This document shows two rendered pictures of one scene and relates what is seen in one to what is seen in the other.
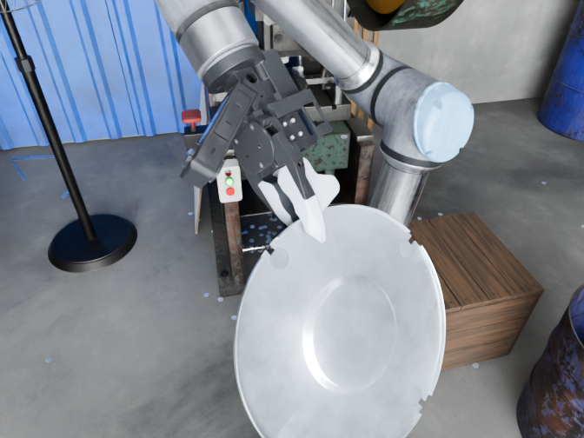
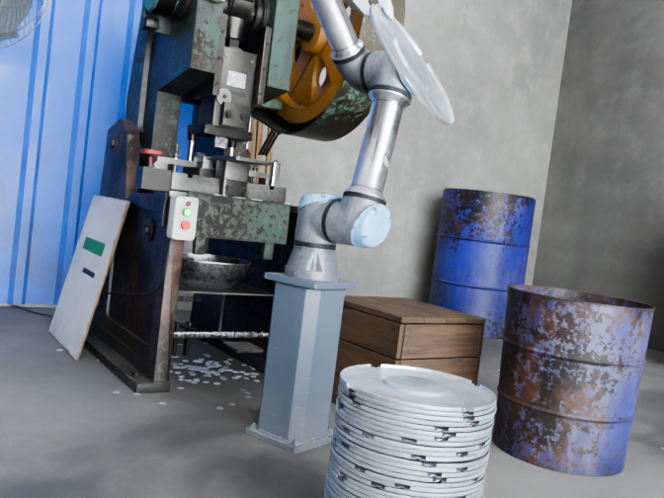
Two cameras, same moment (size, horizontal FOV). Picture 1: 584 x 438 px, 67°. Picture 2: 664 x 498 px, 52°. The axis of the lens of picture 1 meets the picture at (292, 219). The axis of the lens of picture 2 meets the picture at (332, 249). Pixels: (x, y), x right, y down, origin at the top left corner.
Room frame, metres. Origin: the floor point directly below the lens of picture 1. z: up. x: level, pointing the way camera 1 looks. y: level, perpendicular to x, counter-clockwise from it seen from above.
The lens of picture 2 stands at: (-0.96, 0.58, 0.63)
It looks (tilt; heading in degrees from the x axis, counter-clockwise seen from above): 3 degrees down; 337
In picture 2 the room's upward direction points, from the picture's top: 7 degrees clockwise
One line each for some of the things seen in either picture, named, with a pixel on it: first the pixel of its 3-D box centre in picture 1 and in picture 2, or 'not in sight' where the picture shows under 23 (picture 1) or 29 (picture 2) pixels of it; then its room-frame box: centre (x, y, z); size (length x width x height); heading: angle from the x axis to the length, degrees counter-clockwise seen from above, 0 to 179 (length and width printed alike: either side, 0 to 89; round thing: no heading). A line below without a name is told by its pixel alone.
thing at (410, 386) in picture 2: not in sight; (417, 385); (0.12, -0.07, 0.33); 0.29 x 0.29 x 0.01
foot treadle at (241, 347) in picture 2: not in sight; (212, 337); (1.42, 0.01, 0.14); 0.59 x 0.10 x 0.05; 12
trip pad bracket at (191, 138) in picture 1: (202, 153); (152, 195); (1.27, 0.30, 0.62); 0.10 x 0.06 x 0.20; 102
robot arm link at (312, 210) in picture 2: not in sight; (320, 217); (0.78, -0.09, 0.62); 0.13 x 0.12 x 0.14; 29
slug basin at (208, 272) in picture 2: not in sight; (205, 271); (1.55, 0.04, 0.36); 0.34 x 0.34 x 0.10
